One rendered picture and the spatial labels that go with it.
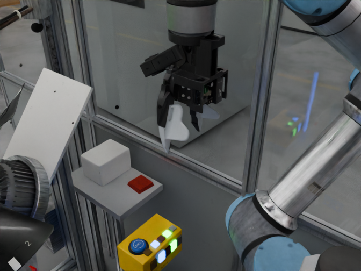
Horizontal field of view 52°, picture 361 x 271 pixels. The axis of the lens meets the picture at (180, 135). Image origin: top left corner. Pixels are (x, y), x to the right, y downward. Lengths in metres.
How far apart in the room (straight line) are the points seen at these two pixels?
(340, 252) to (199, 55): 0.33
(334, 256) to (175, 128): 0.34
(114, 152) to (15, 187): 0.51
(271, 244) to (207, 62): 0.40
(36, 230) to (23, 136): 0.47
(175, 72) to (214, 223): 1.01
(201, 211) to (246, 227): 0.70
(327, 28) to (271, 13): 0.54
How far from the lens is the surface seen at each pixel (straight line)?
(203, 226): 1.57
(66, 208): 1.45
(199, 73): 0.58
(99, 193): 1.53
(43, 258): 2.53
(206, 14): 0.55
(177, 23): 0.55
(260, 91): 1.11
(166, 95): 0.60
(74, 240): 1.56
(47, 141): 1.26
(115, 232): 1.78
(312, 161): 0.80
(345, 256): 0.39
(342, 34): 0.50
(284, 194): 0.82
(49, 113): 1.28
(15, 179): 1.19
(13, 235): 0.99
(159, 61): 0.63
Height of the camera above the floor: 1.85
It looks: 32 degrees down
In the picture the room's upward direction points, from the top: straight up
